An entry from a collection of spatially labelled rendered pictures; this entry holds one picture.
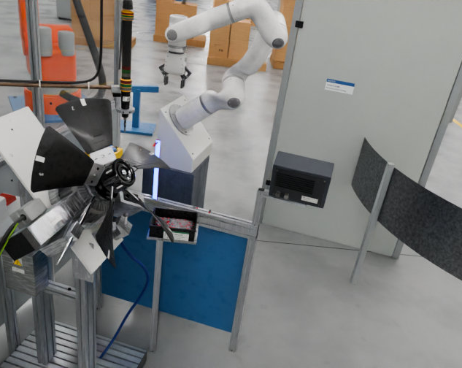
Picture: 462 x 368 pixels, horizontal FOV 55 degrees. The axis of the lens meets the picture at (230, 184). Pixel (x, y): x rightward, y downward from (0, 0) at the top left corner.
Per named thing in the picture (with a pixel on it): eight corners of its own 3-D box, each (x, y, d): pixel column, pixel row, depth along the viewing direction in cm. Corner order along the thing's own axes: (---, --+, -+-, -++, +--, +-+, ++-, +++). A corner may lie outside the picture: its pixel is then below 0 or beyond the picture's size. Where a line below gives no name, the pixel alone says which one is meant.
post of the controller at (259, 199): (251, 225, 221) (258, 190, 212) (252, 222, 223) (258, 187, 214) (257, 226, 220) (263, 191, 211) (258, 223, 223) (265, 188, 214)
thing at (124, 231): (115, 241, 196) (104, 231, 193) (120, 231, 201) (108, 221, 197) (129, 234, 192) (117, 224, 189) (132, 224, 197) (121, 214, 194)
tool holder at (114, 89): (112, 114, 169) (112, 88, 165) (109, 107, 175) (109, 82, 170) (136, 114, 172) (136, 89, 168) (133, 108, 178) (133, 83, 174)
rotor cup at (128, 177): (104, 207, 175) (128, 194, 169) (82, 176, 171) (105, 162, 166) (122, 191, 187) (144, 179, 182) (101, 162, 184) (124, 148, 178)
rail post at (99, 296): (94, 308, 275) (93, 197, 239) (97, 304, 278) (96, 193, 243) (100, 309, 274) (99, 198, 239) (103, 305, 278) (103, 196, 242)
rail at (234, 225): (93, 197, 239) (92, 184, 236) (96, 194, 243) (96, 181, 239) (255, 240, 223) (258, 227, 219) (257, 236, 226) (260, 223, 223)
